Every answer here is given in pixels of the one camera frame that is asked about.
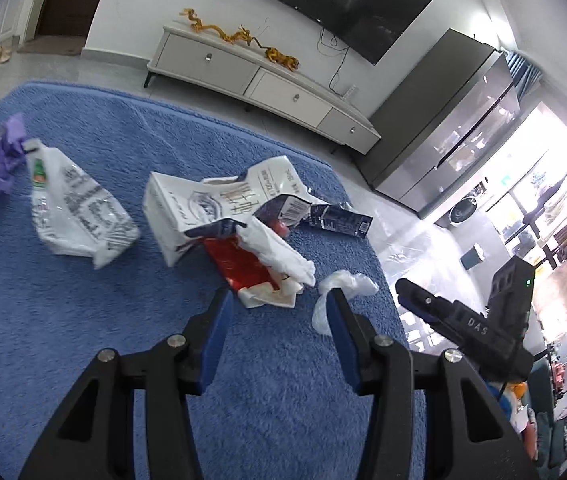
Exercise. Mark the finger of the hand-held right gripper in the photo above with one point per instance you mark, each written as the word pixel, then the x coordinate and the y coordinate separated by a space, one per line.
pixel 426 317
pixel 428 296

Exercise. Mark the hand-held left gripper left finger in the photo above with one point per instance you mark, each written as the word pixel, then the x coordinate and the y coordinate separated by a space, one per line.
pixel 216 340

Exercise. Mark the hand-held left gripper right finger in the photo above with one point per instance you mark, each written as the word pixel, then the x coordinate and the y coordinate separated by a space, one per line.
pixel 343 340

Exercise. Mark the red and white wrapper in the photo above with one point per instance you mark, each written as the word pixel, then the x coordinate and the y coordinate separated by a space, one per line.
pixel 238 265

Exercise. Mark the white tissue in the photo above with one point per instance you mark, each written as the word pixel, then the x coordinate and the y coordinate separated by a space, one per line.
pixel 273 250

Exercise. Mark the dark blue carton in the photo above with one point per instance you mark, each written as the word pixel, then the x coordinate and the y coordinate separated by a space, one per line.
pixel 343 221

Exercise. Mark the white printed carton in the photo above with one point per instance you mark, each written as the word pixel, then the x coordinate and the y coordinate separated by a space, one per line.
pixel 188 200

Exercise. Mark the white printed plastic bag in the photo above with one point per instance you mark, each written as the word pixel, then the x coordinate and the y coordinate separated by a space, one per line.
pixel 78 210

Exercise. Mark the teal waste bin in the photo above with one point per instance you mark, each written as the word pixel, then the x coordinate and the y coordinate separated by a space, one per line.
pixel 473 257

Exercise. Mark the teal sofa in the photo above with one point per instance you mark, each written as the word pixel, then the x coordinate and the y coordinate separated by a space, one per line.
pixel 543 395

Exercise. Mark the grey washing machine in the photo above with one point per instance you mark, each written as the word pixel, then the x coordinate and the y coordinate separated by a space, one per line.
pixel 463 210

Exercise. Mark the blue fleece blanket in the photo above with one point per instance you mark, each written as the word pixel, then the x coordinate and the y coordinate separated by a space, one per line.
pixel 88 335

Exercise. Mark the silver double-door fridge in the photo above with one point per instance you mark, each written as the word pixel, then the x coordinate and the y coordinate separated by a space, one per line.
pixel 453 150

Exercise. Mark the blue curtain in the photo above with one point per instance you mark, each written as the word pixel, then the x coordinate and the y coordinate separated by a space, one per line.
pixel 523 72

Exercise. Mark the golden tiger ornament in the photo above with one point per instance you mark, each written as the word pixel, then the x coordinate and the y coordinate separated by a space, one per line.
pixel 283 59

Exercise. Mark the grey television cabinet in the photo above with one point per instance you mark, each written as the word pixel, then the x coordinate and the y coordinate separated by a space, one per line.
pixel 213 60

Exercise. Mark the golden dragon ornament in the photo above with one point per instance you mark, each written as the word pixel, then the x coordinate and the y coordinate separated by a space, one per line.
pixel 228 37

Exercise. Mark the brown door mat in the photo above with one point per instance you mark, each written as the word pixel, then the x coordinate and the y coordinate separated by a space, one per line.
pixel 48 46

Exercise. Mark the black wall television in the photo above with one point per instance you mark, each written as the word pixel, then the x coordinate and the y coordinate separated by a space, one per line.
pixel 338 5

